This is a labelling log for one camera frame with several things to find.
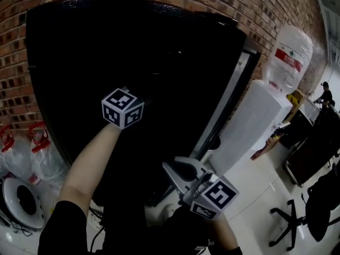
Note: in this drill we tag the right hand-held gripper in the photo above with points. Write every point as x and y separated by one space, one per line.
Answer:
212 198

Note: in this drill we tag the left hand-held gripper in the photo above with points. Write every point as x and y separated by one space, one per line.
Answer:
122 108

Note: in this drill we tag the black refrigerator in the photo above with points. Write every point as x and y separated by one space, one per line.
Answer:
106 49

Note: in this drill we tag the person's right forearm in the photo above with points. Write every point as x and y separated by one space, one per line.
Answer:
225 235

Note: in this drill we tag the person's left forearm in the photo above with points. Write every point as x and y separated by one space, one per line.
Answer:
87 163

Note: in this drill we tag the person's white shoe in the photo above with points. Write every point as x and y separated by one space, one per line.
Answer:
167 211

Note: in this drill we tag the white water dispenser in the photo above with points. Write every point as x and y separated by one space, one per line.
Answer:
247 131

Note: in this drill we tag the reddish brown box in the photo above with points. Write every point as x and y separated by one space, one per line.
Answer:
265 149

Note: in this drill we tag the black office chair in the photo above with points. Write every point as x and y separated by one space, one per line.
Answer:
289 218

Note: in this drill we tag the black metal cart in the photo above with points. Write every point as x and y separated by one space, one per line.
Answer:
308 155

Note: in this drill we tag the yellow cardboard box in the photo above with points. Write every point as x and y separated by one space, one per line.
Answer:
293 100

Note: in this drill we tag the person's black clothing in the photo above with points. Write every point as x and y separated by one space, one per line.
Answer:
66 230

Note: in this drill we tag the white round device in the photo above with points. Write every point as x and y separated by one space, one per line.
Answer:
10 195

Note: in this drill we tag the inverted dispenser water bottle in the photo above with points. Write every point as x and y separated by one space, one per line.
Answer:
287 60

